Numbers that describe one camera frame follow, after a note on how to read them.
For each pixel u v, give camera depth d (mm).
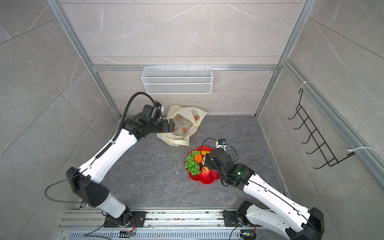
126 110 536
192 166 836
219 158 526
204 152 935
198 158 904
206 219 747
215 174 837
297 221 394
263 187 462
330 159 588
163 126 693
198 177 837
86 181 410
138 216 749
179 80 1004
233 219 746
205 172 834
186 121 1176
